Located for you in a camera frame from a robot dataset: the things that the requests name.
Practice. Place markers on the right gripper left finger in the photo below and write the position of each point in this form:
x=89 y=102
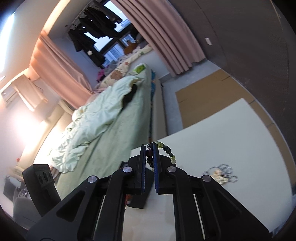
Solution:
x=136 y=182

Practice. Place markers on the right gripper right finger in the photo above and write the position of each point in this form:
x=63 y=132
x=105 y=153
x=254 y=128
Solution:
x=162 y=180

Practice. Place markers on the black jewelry box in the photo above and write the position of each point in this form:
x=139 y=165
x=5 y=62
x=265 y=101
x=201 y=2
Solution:
x=136 y=201

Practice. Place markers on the bed with green sheet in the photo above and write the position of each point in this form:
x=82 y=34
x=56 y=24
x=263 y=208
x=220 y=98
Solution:
x=130 y=129

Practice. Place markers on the light green duvet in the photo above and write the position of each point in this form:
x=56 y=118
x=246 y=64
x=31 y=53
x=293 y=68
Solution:
x=89 y=122

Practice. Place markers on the white air conditioner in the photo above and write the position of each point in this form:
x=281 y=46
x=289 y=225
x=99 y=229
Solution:
x=31 y=95

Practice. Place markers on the black garment on bed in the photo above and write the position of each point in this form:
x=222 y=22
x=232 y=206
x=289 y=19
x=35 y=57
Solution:
x=128 y=97

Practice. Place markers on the brown cardboard sheet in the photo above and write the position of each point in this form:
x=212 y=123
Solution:
x=213 y=93

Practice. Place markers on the floral patterned quilt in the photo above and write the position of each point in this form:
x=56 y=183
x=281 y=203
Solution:
x=122 y=68

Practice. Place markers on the pink curtain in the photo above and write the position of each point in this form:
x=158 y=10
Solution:
x=166 y=31
x=60 y=72

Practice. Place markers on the white wall switch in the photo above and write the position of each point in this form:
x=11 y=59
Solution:
x=208 y=41

